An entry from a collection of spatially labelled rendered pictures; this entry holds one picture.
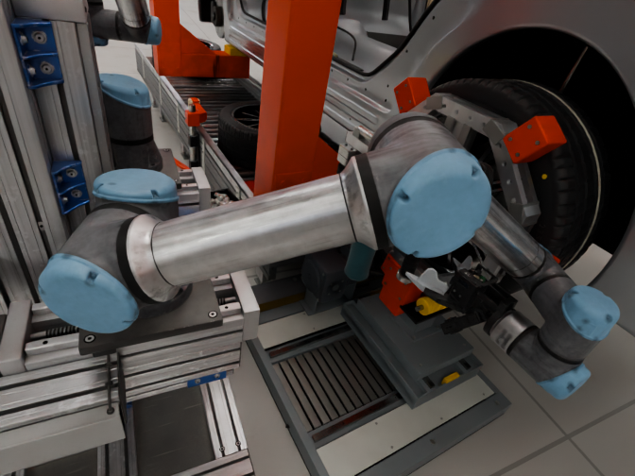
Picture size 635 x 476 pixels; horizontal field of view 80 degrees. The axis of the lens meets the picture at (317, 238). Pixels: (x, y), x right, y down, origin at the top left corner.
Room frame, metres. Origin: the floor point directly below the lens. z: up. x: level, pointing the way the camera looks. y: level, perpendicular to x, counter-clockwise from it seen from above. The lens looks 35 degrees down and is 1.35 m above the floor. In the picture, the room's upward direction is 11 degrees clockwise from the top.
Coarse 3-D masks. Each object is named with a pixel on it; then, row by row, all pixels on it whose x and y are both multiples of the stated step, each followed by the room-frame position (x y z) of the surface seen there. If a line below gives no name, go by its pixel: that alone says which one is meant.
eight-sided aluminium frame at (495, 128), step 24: (432, 96) 1.10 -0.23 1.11; (456, 96) 1.11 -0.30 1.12; (456, 120) 1.02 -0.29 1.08; (480, 120) 0.97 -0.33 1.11; (504, 120) 0.96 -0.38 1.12; (504, 144) 0.90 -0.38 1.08; (504, 168) 0.88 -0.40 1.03; (528, 168) 0.89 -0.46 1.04; (504, 192) 0.86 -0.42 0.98; (528, 192) 0.85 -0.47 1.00; (528, 216) 0.80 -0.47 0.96
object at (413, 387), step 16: (352, 304) 1.24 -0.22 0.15; (352, 320) 1.15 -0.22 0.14; (368, 336) 1.07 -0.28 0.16; (384, 352) 0.99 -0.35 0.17; (384, 368) 0.96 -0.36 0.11; (400, 368) 0.95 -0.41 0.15; (448, 368) 1.00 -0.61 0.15; (464, 368) 0.99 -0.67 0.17; (480, 368) 1.03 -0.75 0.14; (400, 384) 0.89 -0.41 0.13; (416, 384) 0.89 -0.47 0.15; (432, 384) 0.88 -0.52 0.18; (448, 384) 0.92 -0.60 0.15; (416, 400) 0.82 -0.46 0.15
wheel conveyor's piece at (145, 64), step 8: (136, 48) 4.02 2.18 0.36; (136, 56) 4.05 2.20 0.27; (144, 56) 3.68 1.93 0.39; (144, 64) 3.72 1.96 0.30; (152, 64) 3.92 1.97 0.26; (144, 72) 3.73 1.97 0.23; (152, 72) 3.42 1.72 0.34; (144, 80) 3.78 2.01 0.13; (152, 80) 3.40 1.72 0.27; (168, 80) 3.48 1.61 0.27; (176, 80) 3.58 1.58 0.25; (184, 80) 3.63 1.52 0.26; (192, 80) 3.67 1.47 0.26; (200, 80) 3.72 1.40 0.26; (208, 80) 3.76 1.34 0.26; (216, 80) 3.81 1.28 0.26; (224, 80) 3.86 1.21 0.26; (232, 80) 3.91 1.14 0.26; (240, 80) 3.86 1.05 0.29; (152, 88) 3.43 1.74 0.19; (152, 96) 3.48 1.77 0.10; (152, 104) 3.51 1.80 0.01
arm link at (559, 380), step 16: (528, 336) 0.49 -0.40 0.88; (512, 352) 0.48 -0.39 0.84; (528, 352) 0.47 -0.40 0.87; (544, 352) 0.45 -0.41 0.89; (528, 368) 0.46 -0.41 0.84; (544, 368) 0.44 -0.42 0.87; (560, 368) 0.43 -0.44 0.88; (576, 368) 0.43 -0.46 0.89; (544, 384) 0.43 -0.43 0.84; (560, 384) 0.42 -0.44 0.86; (576, 384) 0.41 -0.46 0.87
